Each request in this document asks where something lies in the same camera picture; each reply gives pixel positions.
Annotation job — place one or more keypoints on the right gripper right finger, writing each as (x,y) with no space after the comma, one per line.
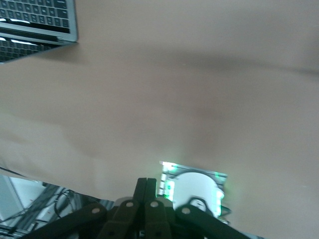
(159,219)

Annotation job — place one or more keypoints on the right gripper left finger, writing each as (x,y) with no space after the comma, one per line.
(119,219)

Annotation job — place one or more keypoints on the grey laptop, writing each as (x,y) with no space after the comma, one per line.
(37,17)

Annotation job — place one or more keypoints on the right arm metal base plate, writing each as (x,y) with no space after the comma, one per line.
(164,175)

